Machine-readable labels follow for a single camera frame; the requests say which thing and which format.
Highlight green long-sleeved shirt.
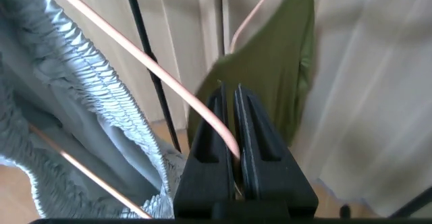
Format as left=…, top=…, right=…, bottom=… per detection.
left=186, top=0, right=317, bottom=148

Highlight beige curtain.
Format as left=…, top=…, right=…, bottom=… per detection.
left=43, top=0, right=432, bottom=219

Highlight black clothes rack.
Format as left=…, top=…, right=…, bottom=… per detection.
left=121, top=0, right=432, bottom=219

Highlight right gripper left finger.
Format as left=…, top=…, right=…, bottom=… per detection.
left=173, top=83, right=238, bottom=219

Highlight pink clothes hanger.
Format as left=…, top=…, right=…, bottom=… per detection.
left=28, top=0, right=242, bottom=220
left=228, top=0, right=288, bottom=55

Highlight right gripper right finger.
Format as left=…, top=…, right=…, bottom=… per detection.
left=233, top=83, right=319, bottom=219

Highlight pale grey shorts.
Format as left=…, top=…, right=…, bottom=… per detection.
left=0, top=0, right=187, bottom=220

